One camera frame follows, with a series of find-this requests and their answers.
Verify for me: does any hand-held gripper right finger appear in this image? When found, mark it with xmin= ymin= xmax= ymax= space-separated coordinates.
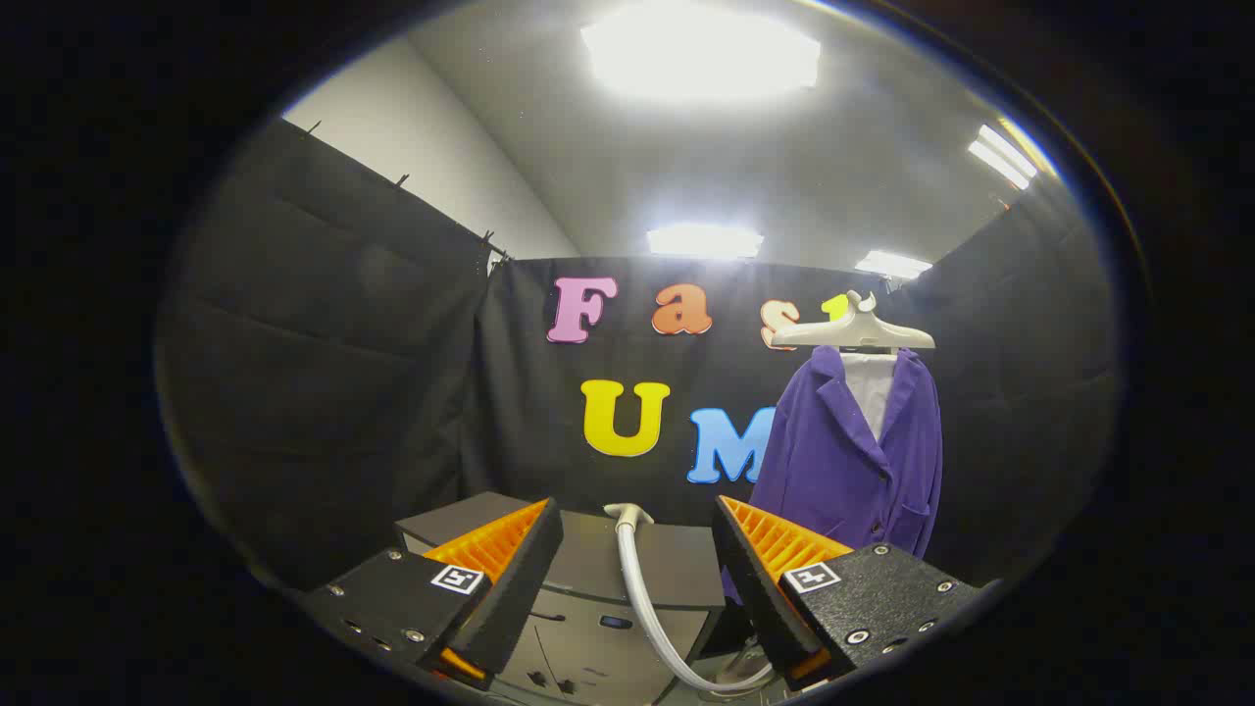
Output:
xmin=713 ymin=495 xmax=981 ymax=692

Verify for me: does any white shirt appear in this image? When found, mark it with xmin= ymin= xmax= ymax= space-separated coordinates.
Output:
xmin=841 ymin=351 xmax=898 ymax=442

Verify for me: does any purple jacket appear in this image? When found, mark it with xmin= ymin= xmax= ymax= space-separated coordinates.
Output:
xmin=721 ymin=345 xmax=944 ymax=601

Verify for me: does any grey garment steamer hose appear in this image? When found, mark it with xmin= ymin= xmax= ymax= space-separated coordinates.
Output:
xmin=616 ymin=525 xmax=776 ymax=694

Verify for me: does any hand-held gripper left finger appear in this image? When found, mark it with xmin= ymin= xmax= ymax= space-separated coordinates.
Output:
xmin=299 ymin=497 xmax=565 ymax=687

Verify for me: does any grey cabinet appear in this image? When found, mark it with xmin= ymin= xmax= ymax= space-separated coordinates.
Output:
xmin=397 ymin=492 xmax=727 ymax=703

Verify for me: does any white plastic clothes hanger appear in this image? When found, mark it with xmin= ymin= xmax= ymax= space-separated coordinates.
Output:
xmin=772 ymin=289 xmax=936 ymax=352

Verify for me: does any black backdrop cloth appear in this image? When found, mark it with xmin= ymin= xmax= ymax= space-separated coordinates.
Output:
xmin=155 ymin=118 xmax=1124 ymax=594

